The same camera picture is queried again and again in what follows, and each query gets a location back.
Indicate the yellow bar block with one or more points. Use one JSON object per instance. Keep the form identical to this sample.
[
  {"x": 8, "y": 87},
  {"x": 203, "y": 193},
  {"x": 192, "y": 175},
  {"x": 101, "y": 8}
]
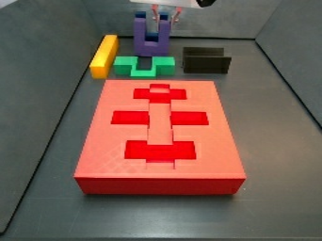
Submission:
[{"x": 104, "y": 57}]

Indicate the purple U-shaped block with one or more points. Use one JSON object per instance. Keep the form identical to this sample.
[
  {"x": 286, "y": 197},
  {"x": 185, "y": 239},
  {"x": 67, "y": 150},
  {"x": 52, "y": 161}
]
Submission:
[{"x": 151, "y": 47}]

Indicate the red puzzle board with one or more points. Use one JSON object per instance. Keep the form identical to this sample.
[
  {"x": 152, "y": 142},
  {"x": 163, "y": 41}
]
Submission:
[{"x": 159, "y": 140}]

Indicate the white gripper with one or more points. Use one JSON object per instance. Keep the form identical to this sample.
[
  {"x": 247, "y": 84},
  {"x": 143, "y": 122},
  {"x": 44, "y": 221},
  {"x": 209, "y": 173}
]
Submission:
[{"x": 175, "y": 3}]

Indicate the blue U-shaped block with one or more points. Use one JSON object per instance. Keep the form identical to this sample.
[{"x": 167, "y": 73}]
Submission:
[{"x": 152, "y": 37}]

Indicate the green U-shaped block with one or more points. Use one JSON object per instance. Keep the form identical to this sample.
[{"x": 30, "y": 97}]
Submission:
[{"x": 127, "y": 66}]

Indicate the black U-shaped block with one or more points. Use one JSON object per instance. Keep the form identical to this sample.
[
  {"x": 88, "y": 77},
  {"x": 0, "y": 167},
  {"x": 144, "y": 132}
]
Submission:
[{"x": 204, "y": 60}]

